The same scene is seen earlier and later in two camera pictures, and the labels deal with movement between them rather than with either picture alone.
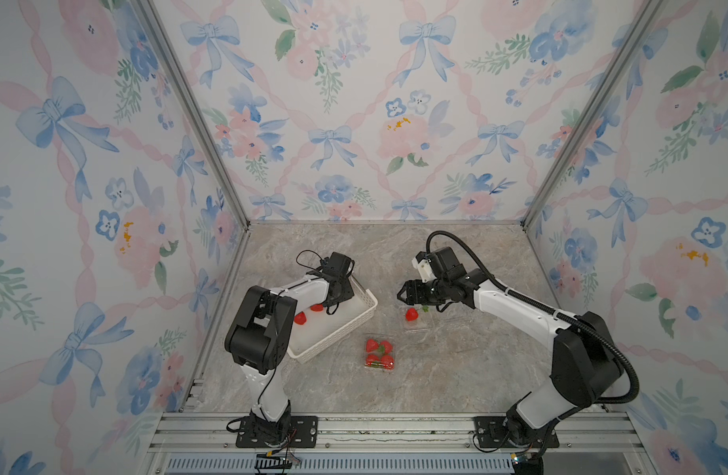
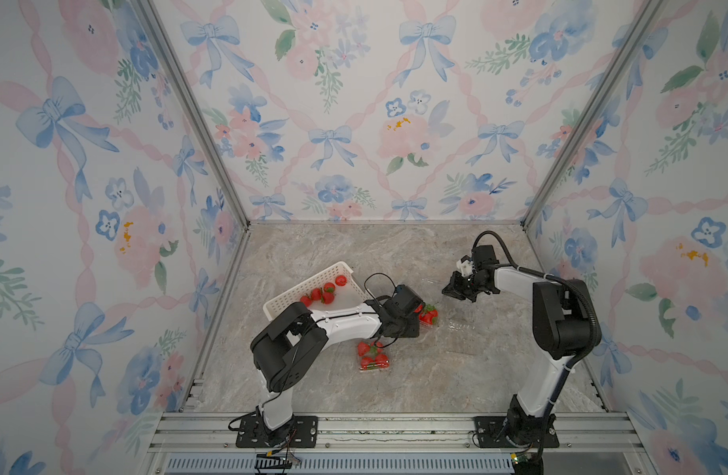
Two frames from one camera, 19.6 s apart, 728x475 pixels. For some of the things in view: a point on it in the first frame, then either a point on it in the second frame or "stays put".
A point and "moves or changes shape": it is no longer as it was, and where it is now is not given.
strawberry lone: x=411 y=315 moves or changes shape
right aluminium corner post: x=643 y=23 stays put
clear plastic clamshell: x=424 y=321 moves or changes shape
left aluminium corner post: x=195 y=105 stays put
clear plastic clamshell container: x=379 y=351 moves or changes shape
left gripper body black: x=346 y=291 -> x=409 y=328
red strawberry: x=371 y=345 moves or changes shape
